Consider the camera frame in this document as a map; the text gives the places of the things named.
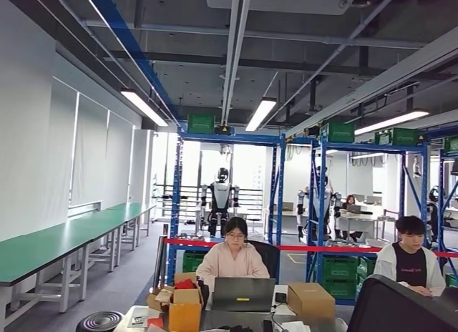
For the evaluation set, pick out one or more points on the white roller blind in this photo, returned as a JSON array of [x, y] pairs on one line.
[[89, 149], [119, 159]]

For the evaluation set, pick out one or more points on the black leaning panel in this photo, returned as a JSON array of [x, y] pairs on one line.
[[160, 259]]

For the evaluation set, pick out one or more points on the grey laptop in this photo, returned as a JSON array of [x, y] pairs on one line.
[[243, 294], [287, 206], [354, 209]]

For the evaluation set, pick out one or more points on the green top workbench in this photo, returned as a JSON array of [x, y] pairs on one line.
[[96, 221], [136, 209], [29, 254]]

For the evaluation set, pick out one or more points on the red barrier tape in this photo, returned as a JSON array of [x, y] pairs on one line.
[[322, 248]]

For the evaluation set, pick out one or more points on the green plastic crate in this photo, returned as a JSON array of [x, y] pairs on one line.
[[451, 280], [367, 273], [193, 262], [451, 144], [405, 136], [340, 132], [339, 275], [200, 123], [382, 138]]

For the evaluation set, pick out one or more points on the open cardboard box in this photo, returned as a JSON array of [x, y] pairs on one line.
[[184, 311]]

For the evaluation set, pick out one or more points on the white ceiling light strip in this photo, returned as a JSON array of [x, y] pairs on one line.
[[391, 122], [261, 114], [142, 107]]

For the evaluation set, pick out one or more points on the person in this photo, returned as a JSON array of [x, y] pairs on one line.
[[232, 268], [350, 200], [407, 268]]

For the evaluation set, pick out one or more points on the black office chair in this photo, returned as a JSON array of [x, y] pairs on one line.
[[268, 259]]

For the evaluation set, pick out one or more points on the wide white ceiling beam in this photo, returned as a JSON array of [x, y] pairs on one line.
[[393, 78]]

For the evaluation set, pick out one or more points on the white table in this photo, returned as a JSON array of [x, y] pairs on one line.
[[358, 218]]

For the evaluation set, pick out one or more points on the blue ceiling beam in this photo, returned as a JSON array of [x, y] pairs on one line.
[[125, 36]]

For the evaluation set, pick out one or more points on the black round stool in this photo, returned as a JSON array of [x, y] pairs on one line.
[[99, 322]]

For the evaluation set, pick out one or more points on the black box yellow warning sign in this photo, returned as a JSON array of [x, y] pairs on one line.
[[224, 130]]

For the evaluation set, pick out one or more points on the steel top workbench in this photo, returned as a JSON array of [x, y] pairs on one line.
[[229, 319]]

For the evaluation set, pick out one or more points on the closed brown cardboard box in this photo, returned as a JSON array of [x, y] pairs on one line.
[[310, 299]]

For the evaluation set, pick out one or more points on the white paper sheets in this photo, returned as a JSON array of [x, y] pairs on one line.
[[295, 327]]

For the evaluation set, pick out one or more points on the black and white humanoid robot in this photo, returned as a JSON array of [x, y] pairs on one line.
[[219, 197], [330, 199], [433, 211]]

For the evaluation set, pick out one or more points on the red cloth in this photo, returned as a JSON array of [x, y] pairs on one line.
[[184, 284]]

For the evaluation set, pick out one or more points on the black long trim part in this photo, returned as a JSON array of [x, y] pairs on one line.
[[404, 311]]

